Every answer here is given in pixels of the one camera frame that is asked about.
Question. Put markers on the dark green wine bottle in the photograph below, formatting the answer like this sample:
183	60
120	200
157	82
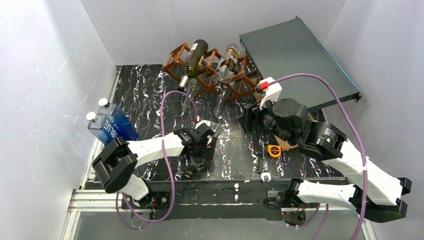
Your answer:
192	62

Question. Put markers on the brown wooden board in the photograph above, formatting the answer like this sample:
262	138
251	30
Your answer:
258	98

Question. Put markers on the dark grey flat box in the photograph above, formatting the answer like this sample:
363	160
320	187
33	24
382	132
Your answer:
290	48

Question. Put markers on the brown wooden wine rack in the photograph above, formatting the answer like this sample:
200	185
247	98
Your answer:
245	79

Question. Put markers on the silver wrench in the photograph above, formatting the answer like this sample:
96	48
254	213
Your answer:
265	175

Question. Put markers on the clear square liquor bottle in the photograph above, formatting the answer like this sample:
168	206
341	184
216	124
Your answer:
200	160
226	67

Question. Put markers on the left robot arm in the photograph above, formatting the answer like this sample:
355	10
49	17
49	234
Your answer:
115	164

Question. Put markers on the orange tape measure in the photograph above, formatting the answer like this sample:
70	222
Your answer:
274	151

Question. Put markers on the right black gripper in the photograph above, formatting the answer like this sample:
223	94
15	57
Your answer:
251	114

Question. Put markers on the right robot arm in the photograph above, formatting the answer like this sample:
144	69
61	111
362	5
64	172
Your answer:
370	190

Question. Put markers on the blue square glass bottle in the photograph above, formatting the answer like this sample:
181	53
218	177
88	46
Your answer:
119	119
101	127

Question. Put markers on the clear wine glass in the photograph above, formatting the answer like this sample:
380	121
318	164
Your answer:
192	90
221	99

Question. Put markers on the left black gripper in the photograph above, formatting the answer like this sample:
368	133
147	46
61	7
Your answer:
205	142

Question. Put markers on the black comb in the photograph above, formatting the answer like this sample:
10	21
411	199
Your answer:
259	165

